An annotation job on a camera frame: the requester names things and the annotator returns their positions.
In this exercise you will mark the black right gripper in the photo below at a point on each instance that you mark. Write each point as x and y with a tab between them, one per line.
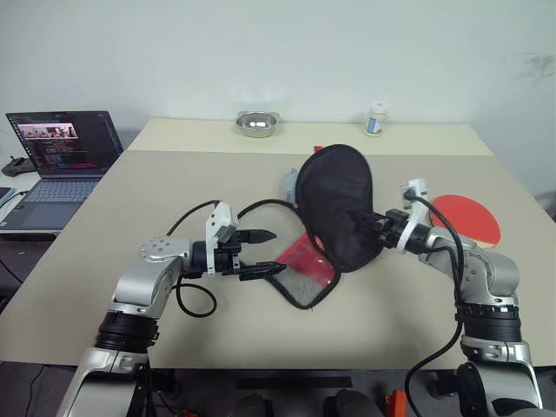
391	228

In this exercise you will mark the white plastic bottle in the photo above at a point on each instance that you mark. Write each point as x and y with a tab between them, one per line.
375	121

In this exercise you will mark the black game controller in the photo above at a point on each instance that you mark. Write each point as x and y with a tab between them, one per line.
17	166

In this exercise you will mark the dark rounded shape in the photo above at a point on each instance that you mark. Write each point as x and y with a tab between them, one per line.
354	404
254	406

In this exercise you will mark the orange clamp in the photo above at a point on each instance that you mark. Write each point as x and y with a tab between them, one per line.
396	404

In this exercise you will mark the red table tennis paddle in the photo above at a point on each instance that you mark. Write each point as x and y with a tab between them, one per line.
467	215

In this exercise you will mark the grey open laptop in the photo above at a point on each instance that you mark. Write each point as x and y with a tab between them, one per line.
65	174

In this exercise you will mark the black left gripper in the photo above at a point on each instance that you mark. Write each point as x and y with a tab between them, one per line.
228	256

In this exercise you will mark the grey plush zipper charm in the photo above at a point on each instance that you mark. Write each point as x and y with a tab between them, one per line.
290	184

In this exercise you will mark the red and black paddle case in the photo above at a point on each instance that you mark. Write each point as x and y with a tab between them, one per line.
334	195

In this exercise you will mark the white side table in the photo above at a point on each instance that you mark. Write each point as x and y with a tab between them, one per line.
17	182

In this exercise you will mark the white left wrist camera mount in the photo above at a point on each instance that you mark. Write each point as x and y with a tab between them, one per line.
221	215

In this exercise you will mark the steel bowl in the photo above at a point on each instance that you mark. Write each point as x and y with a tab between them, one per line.
257	125

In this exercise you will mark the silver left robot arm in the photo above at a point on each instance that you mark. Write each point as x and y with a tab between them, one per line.
134	286

